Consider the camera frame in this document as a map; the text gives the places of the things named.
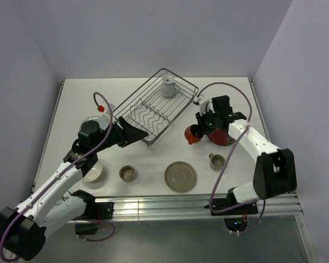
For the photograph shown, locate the dark wire dish rack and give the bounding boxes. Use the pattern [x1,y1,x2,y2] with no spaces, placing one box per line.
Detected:
[113,68,198,147]

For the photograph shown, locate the orange black patterned cup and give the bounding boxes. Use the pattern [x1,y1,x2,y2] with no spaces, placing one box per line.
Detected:
[184,125,202,145]

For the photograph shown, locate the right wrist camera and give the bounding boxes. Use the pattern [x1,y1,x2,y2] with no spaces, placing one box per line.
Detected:
[193,95,213,115]

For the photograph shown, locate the white ceramic bowl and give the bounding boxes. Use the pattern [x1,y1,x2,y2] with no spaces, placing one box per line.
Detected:
[81,161,103,183]

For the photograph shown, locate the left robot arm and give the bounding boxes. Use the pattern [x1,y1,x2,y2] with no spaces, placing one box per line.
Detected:
[0,117,148,262]

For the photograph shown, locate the grey stoneware saucer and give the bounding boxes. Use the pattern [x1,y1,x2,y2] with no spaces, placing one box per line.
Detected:
[164,161,197,193]

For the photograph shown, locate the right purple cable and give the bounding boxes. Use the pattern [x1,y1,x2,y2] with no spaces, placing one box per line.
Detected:
[194,82,266,233]

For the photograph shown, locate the light blue saucer plate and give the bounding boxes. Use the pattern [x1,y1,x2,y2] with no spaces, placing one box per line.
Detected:
[81,115,107,129]

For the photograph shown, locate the light blue ceramic mug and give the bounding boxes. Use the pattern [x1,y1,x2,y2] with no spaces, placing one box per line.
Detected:
[160,75,180,98]

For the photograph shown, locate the small brown speckled cup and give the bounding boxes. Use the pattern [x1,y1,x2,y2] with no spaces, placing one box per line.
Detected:
[119,165,137,182]

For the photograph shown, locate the small grey espresso cup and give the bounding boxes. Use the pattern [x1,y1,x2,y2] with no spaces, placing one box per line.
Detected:
[209,153,225,171]

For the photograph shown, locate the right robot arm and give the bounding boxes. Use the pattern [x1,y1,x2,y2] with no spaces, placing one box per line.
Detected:
[190,95,297,214]

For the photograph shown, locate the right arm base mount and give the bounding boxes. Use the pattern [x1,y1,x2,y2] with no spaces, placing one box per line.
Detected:
[210,197,258,233]

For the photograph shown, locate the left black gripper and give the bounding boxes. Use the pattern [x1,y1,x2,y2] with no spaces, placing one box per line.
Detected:
[92,116,148,153]

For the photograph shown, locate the red floral plate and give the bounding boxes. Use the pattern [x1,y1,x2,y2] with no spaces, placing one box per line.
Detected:
[207,129,235,146]

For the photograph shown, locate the aluminium extrusion rail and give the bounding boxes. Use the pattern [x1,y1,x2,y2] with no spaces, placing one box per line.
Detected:
[95,193,303,222]

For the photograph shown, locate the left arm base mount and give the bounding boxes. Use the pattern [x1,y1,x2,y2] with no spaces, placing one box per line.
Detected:
[75,202,116,241]

